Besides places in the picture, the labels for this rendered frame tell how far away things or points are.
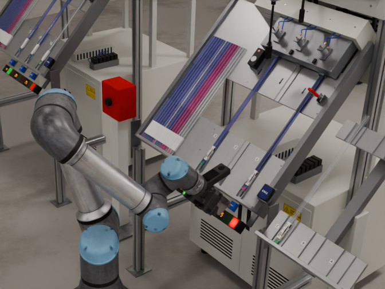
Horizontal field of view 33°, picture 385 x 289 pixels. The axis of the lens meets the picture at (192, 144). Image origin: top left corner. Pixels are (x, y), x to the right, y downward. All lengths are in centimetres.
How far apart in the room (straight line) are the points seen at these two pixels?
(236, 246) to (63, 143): 132
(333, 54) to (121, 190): 92
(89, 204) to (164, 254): 121
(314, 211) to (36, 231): 149
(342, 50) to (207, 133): 59
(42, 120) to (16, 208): 180
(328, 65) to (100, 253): 100
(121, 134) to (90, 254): 122
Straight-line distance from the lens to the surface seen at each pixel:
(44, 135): 178
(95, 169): 181
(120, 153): 312
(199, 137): 247
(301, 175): 259
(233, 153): 236
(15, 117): 454
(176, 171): 195
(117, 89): 293
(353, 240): 213
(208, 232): 302
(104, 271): 197
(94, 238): 197
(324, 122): 228
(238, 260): 292
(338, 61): 229
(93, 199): 201
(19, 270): 313
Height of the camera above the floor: 193
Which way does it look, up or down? 28 degrees down
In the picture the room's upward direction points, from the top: 3 degrees clockwise
